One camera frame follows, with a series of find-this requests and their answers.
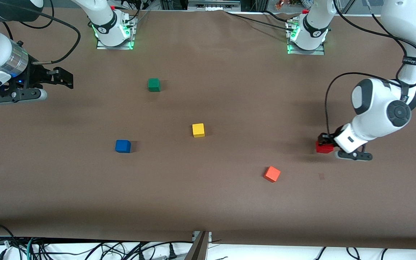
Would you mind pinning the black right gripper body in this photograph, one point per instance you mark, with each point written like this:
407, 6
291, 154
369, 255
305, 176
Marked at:
37, 77

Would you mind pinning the red cube block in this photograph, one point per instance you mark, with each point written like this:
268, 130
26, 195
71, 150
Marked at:
323, 148

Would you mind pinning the blue cube block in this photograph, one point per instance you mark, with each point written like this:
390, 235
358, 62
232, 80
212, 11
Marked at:
122, 146

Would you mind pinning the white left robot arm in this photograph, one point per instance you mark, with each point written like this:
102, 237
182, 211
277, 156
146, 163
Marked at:
377, 104

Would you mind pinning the orange cube block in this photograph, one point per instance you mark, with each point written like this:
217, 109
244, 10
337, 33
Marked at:
272, 174

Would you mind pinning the green cube block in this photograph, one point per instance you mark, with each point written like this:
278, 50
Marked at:
154, 85

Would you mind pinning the yellow cube block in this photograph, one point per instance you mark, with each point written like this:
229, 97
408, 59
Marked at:
198, 130

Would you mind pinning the black equipment box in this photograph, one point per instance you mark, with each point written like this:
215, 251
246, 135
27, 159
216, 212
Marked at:
173, 4

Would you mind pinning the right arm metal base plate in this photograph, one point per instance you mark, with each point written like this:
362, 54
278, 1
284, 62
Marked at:
116, 47

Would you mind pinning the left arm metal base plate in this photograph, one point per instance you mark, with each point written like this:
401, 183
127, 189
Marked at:
307, 52

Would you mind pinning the metal pole bracket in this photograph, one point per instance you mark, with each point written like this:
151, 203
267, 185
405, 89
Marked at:
210, 236

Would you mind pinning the aluminium frame rail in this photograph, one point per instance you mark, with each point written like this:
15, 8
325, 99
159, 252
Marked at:
213, 4

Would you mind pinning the grey camera pole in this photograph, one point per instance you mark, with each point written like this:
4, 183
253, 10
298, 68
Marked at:
199, 251

